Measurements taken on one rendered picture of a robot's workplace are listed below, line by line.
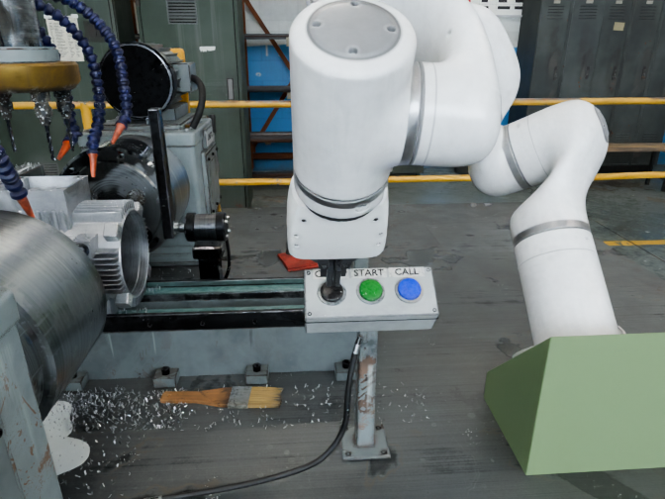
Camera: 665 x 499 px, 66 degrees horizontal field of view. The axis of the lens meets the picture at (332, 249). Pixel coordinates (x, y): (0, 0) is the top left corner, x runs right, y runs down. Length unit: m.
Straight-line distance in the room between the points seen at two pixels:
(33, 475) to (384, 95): 0.48
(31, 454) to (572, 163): 0.81
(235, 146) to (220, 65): 0.59
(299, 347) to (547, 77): 5.37
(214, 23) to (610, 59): 4.11
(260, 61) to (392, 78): 5.61
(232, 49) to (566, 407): 3.60
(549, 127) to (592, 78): 5.38
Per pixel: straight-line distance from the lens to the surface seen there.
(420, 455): 0.82
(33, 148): 4.54
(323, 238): 0.50
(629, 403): 0.81
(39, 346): 0.64
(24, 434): 0.58
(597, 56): 6.30
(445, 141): 0.38
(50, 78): 0.89
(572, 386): 0.76
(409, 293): 0.66
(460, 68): 0.40
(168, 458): 0.84
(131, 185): 1.16
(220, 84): 4.07
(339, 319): 0.65
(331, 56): 0.34
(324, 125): 0.36
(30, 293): 0.64
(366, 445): 0.82
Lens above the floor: 1.36
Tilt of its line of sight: 22 degrees down
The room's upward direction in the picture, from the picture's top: straight up
